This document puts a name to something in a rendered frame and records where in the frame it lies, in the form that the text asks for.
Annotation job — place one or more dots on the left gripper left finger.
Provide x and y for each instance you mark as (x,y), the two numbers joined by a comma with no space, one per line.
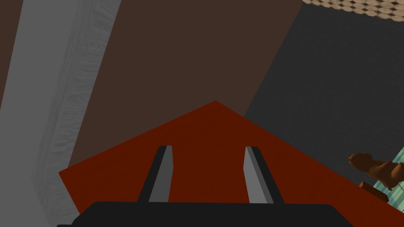
(159,179)

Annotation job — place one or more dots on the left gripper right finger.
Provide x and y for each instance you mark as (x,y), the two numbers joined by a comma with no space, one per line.
(258,179)

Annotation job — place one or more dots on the red table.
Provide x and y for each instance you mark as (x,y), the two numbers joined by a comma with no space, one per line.
(208,142)

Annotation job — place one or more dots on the brown animal figurine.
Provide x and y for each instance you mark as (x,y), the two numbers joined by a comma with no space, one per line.
(377,170)

